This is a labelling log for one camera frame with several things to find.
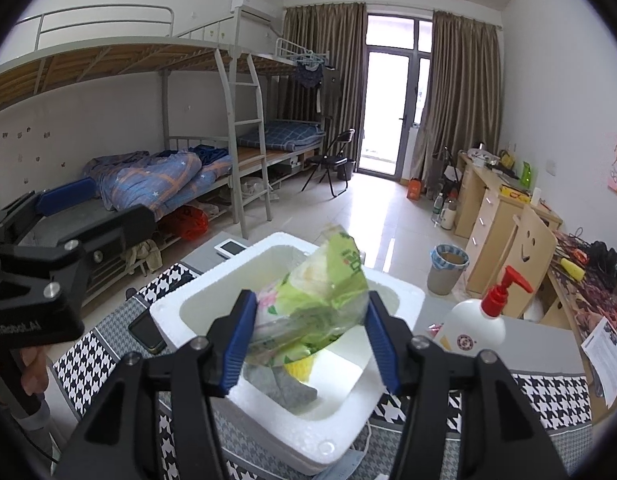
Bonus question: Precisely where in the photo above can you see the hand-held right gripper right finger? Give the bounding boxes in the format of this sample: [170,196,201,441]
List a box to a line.
[364,290,571,480]

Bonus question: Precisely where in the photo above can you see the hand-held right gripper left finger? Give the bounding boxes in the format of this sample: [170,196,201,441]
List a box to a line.
[51,289,260,480]

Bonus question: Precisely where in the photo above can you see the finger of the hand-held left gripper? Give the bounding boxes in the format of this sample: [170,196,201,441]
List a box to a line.
[0,204,156,311]
[0,178,98,248]

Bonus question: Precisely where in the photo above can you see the white foam box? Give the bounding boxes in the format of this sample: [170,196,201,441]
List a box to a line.
[149,231,425,476]

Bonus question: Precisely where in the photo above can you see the green tissue packet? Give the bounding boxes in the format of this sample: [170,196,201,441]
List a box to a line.
[246,224,370,371]

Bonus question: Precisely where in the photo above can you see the blue face mask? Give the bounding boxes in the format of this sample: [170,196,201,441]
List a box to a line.
[315,452,371,480]

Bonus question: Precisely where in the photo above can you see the yellow soft ball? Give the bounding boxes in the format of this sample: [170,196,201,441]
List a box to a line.
[283,352,320,382]

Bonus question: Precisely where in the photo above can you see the person's left hand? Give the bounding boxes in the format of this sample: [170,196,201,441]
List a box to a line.
[16,346,48,399]

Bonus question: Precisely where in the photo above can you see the beige clothes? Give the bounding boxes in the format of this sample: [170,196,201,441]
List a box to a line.
[124,239,162,275]

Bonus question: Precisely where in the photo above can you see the blue star-print blanket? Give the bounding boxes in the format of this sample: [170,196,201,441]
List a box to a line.
[83,149,205,212]

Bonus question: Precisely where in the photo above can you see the grey cloth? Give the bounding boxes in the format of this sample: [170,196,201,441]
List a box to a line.
[243,362,320,415]

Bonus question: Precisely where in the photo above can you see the houndstooth table cloth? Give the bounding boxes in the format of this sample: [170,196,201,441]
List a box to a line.
[53,260,594,480]

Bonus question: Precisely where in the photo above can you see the red plastic bag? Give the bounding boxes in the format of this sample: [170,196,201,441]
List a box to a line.
[170,204,210,242]

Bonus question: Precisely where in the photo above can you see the white digital scale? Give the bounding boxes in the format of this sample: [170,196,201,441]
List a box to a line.
[214,240,249,259]

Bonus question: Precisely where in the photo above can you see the white pump bottle red nozzle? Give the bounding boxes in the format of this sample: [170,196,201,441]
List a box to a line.
[431,266,534,361]

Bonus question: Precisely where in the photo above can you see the black smartphone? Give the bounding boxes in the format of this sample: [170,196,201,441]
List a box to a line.
[128,311,168,355]

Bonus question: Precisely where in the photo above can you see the grey trash bin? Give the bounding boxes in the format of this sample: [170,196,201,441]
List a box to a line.
[427,243,470,296]

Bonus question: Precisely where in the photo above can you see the dark blue clothes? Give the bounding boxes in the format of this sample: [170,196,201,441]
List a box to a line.
[188,144,234,167]

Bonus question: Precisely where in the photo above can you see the large metal bunk bed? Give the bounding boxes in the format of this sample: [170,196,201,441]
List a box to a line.
[0,4,272,306]

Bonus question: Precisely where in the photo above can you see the plastic water bottles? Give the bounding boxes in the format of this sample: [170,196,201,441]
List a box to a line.
[431,191,460,232]

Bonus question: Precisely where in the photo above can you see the white plastic bag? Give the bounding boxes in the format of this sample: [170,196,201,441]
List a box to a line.
[240,176,275,199]

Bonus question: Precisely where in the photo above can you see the light wooden desk with drawers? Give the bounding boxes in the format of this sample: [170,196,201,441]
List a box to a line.
[455,152,564,263]

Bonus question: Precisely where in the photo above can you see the wooden chair with smiley cutout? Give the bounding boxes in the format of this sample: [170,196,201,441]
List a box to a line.
[465,205,559,318]

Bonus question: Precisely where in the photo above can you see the grey metal bed ladder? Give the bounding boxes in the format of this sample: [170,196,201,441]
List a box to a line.
[214,47,272,238]

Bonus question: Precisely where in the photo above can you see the black folding chair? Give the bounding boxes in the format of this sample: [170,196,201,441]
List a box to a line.
[301,128,356,197]

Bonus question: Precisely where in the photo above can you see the blue plaid quilt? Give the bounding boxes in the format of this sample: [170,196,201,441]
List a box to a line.
[237,120,325,152]

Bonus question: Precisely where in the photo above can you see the cluttered wooden desk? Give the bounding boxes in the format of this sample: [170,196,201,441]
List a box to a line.
[543,230,617,361]

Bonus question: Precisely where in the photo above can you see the printed paper leaflet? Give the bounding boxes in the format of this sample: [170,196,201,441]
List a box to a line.
[581,314,617,409]

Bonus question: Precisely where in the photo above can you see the small metal bunk bed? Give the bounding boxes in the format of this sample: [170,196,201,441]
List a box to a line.
[233,35,335,181]

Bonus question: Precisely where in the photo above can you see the glass balcony door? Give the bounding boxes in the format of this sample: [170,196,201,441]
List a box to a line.
[357,12,435,177]

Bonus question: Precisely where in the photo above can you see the hanging blue garment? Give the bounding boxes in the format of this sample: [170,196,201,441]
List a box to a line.
[292,57,325,89]

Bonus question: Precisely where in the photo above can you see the hanging dark coat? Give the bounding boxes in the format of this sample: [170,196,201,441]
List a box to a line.
[317,66,342,122]

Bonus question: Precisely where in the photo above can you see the brown curtain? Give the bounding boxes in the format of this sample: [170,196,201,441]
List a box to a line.
[412,10,504,183]
[281,2,368,162]

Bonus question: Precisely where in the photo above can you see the white air conditioner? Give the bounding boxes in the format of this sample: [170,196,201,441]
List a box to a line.
[231,0,280,24]

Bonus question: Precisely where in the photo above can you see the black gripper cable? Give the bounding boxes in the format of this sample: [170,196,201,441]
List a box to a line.
[17,410,60,465]

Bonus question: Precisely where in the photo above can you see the black cable bundle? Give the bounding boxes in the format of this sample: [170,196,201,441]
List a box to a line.
[585,240,617,272]

